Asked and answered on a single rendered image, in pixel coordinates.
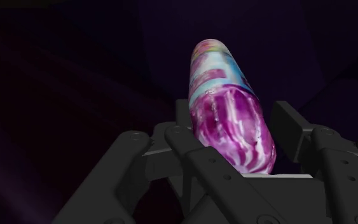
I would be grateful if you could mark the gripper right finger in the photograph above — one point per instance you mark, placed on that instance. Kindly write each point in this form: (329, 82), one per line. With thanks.
(327, 149)

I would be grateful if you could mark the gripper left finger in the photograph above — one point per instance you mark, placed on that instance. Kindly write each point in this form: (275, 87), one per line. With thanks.
(126, 173)

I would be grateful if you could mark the purple white patterned bottle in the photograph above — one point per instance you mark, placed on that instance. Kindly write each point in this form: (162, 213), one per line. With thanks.
(228, 118)

